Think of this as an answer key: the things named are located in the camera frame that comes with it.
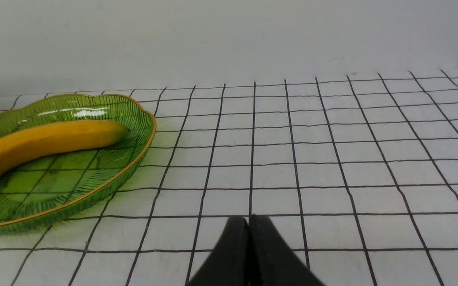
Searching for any white checkered tablecloth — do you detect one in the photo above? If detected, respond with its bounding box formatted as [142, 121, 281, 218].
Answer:
[0, 70, 458, 286]

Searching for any green glass fruit plate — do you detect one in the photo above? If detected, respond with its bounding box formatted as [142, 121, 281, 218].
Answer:
[0, 93, 157, 235]

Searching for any yellow banana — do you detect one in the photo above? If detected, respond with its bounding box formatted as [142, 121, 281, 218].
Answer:
[0, 120, 130, 176]

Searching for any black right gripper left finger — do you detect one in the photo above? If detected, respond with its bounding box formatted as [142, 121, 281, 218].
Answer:
[188, 216, 249, 286]

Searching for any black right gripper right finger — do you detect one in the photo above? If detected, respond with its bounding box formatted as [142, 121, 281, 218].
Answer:
[249, 215, 323, 286]

